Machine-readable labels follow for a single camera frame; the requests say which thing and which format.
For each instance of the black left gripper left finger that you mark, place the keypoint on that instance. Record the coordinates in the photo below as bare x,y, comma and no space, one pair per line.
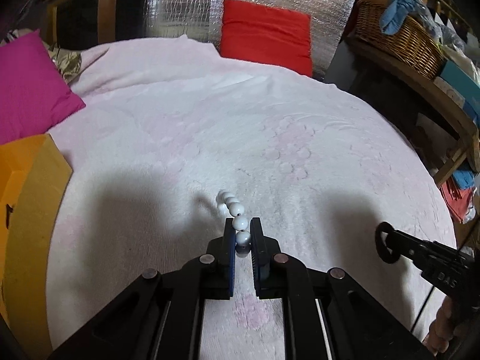
159,316

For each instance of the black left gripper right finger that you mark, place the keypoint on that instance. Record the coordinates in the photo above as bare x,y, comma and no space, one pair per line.
326,315

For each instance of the right hand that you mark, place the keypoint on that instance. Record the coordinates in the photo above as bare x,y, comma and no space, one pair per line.
442,329

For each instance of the wooden shelf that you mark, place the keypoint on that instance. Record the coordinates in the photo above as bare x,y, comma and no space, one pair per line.
467,146

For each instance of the orange rectangular box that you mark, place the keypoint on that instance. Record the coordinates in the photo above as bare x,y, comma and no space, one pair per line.
34,177

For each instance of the wicker basket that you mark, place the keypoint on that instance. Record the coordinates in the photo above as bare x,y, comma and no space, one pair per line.
411,44

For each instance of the magenta pillow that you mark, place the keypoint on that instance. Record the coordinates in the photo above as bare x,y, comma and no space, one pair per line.
34,96

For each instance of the blue cloth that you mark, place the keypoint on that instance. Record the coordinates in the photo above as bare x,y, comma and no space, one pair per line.
394,15

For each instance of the floral patterned pillow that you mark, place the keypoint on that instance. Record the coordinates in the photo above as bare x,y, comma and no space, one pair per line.
67,62

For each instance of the red pillow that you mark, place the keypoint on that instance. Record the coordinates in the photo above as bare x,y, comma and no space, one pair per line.
269,35

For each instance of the wooden cabinet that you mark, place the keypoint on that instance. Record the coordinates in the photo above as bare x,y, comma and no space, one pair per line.
81,24

